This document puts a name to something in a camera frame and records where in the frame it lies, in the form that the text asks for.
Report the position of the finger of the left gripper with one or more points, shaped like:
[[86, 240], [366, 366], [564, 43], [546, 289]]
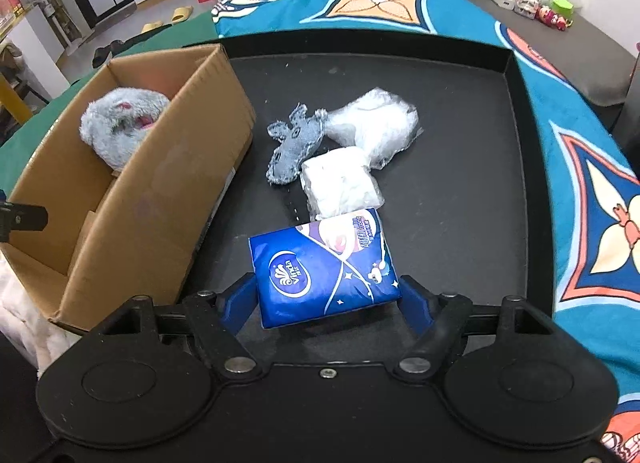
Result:
[[21, 217]]

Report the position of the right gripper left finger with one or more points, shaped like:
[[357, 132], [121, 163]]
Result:
[[206, 324]]

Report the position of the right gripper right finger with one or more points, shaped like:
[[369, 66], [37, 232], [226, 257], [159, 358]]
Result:
[[443, 324]]

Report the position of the blue tissue pack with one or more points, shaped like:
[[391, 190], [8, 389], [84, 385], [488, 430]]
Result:
[[321, 269]]

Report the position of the brown cardboard box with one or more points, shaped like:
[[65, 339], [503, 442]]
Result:
[[113, 236]]

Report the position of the grey plush mouse toy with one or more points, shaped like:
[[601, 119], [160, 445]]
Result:
[[115, 124]]

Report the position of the black shallow tray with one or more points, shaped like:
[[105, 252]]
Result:
[[466, 206]]

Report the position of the cream white fleece blanket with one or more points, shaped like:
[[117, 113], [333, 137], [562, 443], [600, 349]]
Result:
[[38, 340]]

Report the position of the white tissue pack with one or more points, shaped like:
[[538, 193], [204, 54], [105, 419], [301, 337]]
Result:
[[339, 182]]

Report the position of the black slipper left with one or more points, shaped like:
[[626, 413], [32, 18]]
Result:
[[101, 55]]

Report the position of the black slipper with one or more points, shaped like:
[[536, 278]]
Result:
[[117, 47], [101, 55]]

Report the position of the blue patterned bedsheet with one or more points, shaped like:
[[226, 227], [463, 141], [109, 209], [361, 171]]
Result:
[[594, 194]]

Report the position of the black slipper right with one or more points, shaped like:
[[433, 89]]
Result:
[[117, 47]]

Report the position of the grey denim plush toy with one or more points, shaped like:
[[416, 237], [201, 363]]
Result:
[[299, 139]]

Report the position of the yellow slipper left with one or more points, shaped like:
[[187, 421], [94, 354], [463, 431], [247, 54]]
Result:
[[148, 27]]

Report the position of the yellow slipper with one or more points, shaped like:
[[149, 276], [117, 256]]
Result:
[[181, 14], [148, 27]]

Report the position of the yellow slipper right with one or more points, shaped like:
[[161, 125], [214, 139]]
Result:
[[181, 14]]

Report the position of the grey bench mat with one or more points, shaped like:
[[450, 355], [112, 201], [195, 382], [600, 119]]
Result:
[[595, 64]]

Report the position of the small red toy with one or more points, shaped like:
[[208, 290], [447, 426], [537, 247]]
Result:
[[547, 16]]

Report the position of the green lidded cup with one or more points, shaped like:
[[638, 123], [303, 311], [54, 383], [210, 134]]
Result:
[[563, 8]]

